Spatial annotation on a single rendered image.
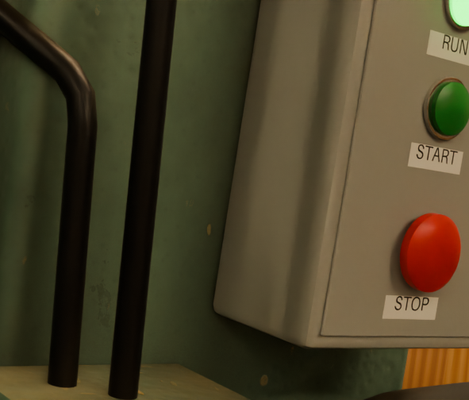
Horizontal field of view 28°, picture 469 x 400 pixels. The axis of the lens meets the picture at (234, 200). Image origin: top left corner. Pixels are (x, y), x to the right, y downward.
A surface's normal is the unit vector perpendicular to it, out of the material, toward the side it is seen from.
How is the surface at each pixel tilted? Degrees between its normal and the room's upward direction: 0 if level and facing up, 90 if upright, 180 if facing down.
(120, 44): 90
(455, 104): 88
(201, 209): 90
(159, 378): 0
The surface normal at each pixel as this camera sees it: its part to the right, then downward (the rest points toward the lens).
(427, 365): 0.47, 0.07
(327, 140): -0.79, -0.09
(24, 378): 0.15, -0.99
